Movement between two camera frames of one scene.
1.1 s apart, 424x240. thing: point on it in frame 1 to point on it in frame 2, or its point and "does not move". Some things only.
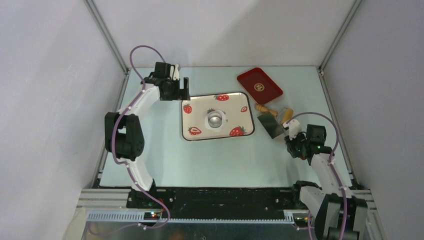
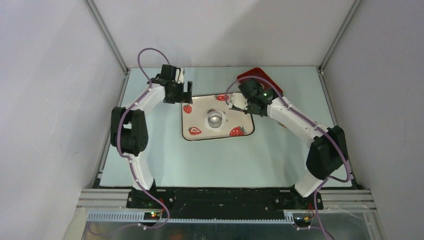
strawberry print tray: [219, 115] does not move
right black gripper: [290, 144] to [249, 111]
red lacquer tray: [261, 88] does not move
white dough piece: [223, 119] does not move
